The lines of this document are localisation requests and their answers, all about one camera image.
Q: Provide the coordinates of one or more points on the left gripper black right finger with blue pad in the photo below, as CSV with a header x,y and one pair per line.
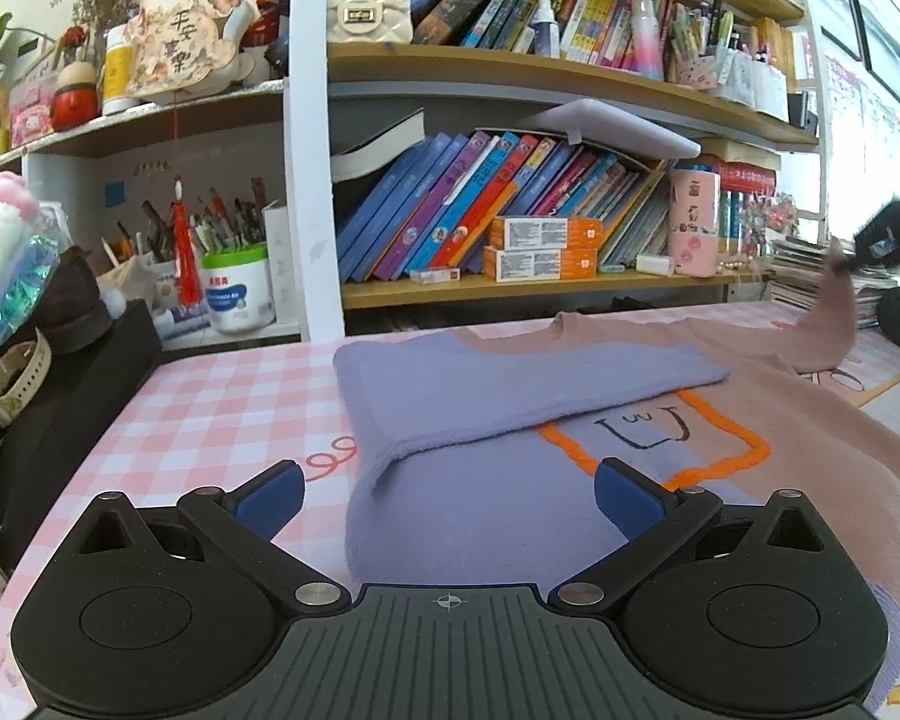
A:
x,y
659,527

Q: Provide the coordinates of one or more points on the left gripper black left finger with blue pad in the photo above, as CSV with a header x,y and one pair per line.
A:
x,y
237,529

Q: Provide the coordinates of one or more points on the purple and pink knit sweater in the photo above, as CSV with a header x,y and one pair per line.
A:
x,y
477,455

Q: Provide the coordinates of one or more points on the stack of magazines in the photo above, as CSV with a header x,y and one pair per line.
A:
x,y
797,271

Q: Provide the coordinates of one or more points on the pink checkered table mat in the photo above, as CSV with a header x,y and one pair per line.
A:
x,y
115,580

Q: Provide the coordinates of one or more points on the pink patterned cup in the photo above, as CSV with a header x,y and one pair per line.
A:
x,y
692,222

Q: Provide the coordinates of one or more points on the small white eraser box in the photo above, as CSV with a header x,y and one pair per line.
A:
x,y
658,265

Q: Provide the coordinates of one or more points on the white can with green lid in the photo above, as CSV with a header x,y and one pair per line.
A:
x,y
237,287

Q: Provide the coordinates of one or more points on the dark brown hat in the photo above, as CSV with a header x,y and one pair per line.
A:
x,y
71,314

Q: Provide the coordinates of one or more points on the red tassel ornament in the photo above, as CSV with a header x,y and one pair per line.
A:
x,y
189,289

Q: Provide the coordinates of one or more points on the beige wristwatch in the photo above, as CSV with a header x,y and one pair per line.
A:
x,y
22,372

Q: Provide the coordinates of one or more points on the upper orange white box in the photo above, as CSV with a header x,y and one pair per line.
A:
x,y
544,232

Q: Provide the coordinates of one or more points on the pink white plush bouquet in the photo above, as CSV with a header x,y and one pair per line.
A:
x,y
31,240

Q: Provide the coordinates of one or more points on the row of leaning books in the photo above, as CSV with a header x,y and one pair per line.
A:
x,y
432,207

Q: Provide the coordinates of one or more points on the thick black book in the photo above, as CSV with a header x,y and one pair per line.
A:
x,y
378,151

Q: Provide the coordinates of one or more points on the wooden bookshelf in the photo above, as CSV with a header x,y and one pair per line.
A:
x,y
332,98

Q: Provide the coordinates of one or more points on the round paper charm decoration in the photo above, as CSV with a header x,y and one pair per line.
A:
x,y
186,49

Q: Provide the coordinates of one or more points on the cream quilted pearl handbag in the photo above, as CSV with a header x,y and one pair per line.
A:
x,y
369,21

